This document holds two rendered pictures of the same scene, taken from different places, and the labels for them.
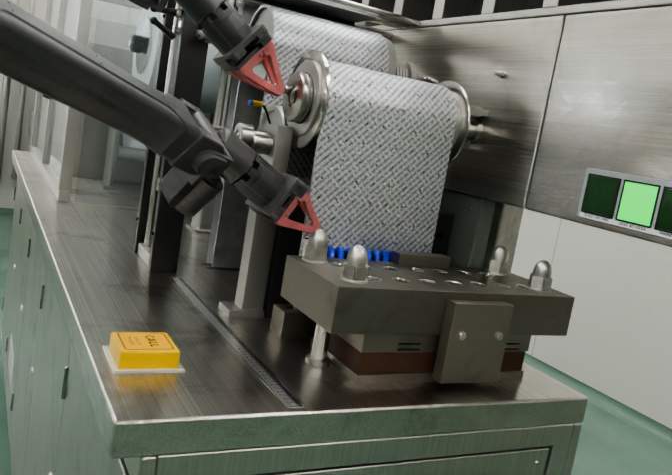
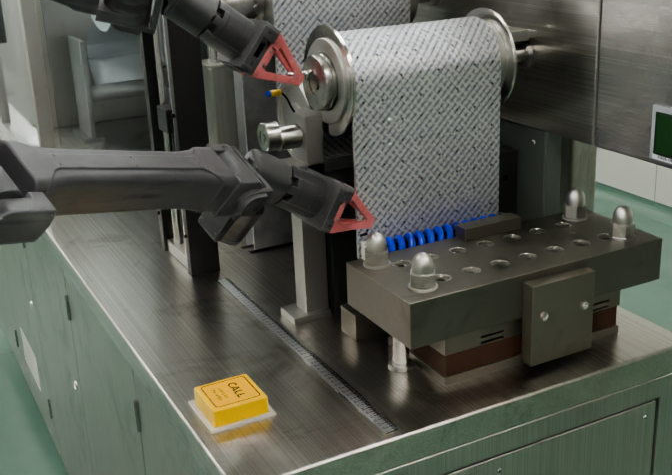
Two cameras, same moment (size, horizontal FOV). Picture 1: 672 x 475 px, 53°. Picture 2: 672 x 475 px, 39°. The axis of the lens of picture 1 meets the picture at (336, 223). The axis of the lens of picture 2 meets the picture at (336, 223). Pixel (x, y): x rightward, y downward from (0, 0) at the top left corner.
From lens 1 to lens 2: 0.36 m
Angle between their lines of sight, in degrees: 12
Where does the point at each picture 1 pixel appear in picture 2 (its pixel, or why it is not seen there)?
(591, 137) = (653, 69)
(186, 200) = (231, 232)
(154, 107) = (191, 179)
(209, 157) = (250, 199)
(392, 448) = (493, 444)
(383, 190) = (433, 160)
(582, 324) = not seen: outside the picture
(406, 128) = (446, 87)
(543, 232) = not seen: hidden behind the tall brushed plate
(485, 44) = not seen: outside the picture
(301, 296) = (371, 308)
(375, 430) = (473, 433)
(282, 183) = (326, 190)
